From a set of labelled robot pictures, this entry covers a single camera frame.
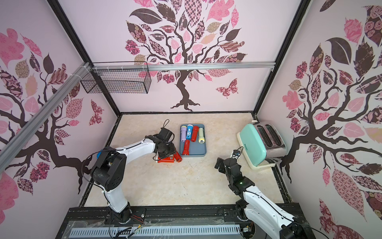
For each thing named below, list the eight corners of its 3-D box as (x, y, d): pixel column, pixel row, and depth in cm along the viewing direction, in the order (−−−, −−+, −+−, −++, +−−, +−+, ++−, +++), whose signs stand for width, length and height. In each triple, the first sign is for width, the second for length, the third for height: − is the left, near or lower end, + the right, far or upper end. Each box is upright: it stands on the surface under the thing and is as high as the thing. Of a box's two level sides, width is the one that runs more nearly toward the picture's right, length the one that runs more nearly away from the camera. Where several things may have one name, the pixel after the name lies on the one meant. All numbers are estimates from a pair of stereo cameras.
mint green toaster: (244, 169, 91) (253, 154, 76) (237, 138, 106) (244, 121, 92) (277, 169, 91) (292, 154, 76) (265, 138, 106) (276, 120, 92)
